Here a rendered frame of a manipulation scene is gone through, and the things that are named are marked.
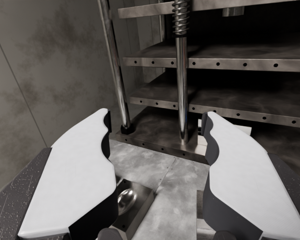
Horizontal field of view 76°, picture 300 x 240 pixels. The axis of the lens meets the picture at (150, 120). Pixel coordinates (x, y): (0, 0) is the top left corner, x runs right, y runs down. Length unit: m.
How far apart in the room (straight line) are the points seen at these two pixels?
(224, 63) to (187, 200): 0.63
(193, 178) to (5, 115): 2.11
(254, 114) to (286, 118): 0.13
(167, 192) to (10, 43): 2.22
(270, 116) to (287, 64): 0.24
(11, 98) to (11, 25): 0.75
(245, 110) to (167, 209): 0.59
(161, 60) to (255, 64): 0.45
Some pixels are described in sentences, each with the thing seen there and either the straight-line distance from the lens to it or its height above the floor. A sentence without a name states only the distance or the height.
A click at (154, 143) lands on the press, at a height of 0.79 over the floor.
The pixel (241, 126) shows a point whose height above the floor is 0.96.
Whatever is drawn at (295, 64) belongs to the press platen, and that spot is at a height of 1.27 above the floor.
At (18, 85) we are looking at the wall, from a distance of 2.61.
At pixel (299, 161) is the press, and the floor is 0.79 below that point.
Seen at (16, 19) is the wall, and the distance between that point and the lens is 2.68.
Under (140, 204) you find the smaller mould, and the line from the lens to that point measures 0.81.
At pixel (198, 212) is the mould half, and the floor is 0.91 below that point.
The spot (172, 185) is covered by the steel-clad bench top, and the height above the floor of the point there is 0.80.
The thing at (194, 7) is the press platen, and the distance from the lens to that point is 1.02.
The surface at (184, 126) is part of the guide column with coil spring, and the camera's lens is 1.13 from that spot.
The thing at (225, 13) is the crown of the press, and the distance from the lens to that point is 1.23.
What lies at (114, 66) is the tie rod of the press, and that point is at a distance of 1.18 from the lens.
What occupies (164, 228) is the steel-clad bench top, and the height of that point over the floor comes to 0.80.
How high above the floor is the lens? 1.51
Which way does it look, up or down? 29 degrees down
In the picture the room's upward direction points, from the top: 7 degrees counter-clockwise
